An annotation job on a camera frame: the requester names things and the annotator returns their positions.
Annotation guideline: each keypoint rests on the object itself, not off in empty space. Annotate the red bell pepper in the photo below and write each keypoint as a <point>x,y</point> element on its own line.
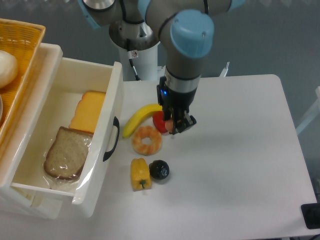
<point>158,122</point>

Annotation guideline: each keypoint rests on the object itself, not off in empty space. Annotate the white frame at right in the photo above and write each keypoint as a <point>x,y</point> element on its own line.
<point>312,112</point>

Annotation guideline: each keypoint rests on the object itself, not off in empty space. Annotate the white bracket behind table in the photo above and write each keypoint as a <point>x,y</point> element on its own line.
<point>225,70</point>

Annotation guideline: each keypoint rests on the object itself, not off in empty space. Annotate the orange glazed donut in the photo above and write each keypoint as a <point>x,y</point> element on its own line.
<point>146,140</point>

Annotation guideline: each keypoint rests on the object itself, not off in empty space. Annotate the brown wrapped bread slice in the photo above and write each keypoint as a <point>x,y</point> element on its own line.
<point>68,153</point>

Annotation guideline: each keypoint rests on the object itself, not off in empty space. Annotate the yellow bell pepper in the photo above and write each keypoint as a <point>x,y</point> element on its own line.
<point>140,175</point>

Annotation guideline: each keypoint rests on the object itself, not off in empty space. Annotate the dark purple plum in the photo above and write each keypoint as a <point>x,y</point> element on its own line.
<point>159,169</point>

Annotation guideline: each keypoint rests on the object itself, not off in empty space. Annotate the white drawer cabinet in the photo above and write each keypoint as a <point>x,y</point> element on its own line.
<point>12,149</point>

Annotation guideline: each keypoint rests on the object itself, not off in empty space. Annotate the yellow banana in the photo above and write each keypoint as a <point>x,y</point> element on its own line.
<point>138,117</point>

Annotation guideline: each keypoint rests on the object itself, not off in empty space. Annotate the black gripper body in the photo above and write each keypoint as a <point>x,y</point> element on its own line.
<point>180,101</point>

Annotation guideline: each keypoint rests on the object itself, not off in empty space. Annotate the orange cheese slice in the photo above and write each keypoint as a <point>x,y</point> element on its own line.
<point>87,112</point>

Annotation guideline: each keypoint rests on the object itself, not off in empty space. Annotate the black drawer handle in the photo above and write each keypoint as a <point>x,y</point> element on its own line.
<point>113,141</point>

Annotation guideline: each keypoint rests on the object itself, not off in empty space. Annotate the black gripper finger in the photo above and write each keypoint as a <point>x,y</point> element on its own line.
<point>167,112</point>
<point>183,124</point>

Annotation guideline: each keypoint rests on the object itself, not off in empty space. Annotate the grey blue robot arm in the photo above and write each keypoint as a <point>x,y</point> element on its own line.
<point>184,27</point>

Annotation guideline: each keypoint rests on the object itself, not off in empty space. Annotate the yellow wicker basket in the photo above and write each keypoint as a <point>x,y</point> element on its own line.
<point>22,40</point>

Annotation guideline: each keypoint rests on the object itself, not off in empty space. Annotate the white open upper drawer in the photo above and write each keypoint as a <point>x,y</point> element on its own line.
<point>72,80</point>

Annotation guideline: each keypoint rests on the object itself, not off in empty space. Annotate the black device at table edge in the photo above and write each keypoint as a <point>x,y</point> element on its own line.
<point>311,215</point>

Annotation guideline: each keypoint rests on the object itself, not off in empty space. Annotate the white bread bun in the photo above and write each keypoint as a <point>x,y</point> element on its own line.
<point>8,68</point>

